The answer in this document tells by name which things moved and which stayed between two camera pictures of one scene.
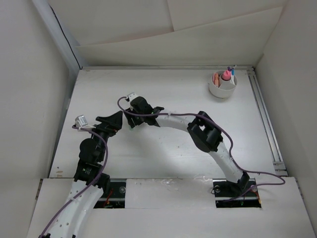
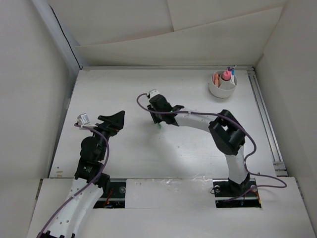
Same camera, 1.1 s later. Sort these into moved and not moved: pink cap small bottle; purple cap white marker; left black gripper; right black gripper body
Moved: right black gripper body
Not moved: pink cap small bottle; purple cap white marker; left black gripper
